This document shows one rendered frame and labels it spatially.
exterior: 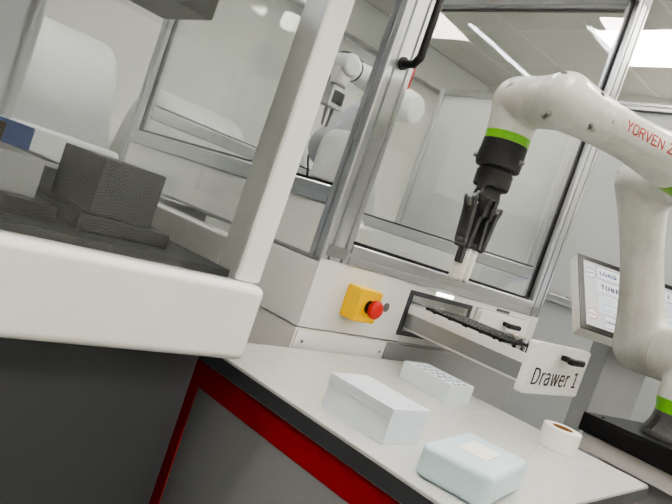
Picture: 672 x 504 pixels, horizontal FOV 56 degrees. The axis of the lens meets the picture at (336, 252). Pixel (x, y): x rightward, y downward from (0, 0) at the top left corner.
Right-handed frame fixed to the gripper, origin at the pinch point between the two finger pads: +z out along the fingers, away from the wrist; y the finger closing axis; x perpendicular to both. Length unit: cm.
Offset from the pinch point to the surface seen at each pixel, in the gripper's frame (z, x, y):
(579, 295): -4, -11, -98
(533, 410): 55, -49, -197
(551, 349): 10.6, 16.7, -17.0
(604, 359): 14, -1, -113
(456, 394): 24.5, 8.8, 0.8
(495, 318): 11, -14, -51
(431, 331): 16.8, -9.2, -12.7
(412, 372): 24.1, -1.0, 3.0
